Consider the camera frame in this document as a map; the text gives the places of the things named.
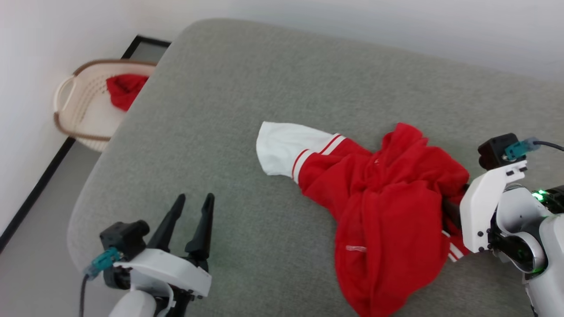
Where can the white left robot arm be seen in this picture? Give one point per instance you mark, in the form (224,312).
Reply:
(132,306)

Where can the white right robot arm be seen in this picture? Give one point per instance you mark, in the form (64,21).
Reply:
(546,255)

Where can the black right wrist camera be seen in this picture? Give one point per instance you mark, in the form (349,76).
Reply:
(493,152)

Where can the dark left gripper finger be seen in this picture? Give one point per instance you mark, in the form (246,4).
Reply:
(169,224)
(204,233)

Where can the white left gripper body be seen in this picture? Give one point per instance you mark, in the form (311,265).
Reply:
(176,270)

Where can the black floor border strip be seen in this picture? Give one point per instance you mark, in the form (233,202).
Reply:
(39,185)

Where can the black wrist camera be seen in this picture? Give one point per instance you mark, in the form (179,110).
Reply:
(493,152)
(123,235)

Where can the red jersey white sleeves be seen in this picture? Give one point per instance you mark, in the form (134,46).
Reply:
(387,211)

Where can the red garment in basket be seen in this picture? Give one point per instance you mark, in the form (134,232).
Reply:
(125,90)

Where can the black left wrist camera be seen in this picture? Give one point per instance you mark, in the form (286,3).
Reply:
(123,235)

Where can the cream laundry basket brown rim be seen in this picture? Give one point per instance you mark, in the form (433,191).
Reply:
(83,105)

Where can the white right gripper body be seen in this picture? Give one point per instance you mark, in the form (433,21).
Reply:
(480,207)

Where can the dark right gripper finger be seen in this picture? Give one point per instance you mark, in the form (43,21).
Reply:
(453,213)

